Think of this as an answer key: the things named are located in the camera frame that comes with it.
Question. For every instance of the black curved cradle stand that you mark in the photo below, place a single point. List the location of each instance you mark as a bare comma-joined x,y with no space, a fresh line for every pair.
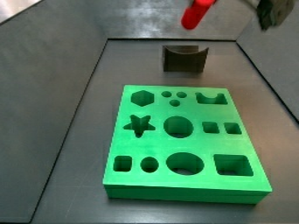
184,58

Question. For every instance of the red cylinder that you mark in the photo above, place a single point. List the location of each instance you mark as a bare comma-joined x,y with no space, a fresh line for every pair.
195,12

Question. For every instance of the green foam shape board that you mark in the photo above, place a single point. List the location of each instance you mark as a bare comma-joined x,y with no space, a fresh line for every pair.
180,148

